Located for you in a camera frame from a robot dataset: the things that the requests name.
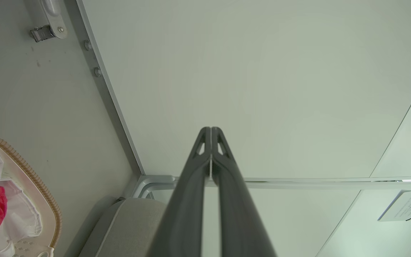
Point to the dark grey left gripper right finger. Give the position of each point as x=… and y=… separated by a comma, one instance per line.
x=241, y=207

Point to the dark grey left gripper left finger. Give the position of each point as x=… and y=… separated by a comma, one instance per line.
x=186, y=200

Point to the grey fabric sofa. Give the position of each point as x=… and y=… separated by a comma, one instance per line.
x=130, y=228

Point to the wicker rimmed laundry basket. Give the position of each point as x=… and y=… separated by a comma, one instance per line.
x=50, y=210

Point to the round metal bolt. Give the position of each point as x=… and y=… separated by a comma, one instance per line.
x=97, y=72
x=87, y=45

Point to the white paper notice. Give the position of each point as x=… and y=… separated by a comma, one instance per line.
x=405, y=205

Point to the grey metal partition frame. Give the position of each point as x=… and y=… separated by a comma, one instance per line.
x=120, y=117

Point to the metal table caster bracket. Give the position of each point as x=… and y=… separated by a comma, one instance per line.
x=50, y=21

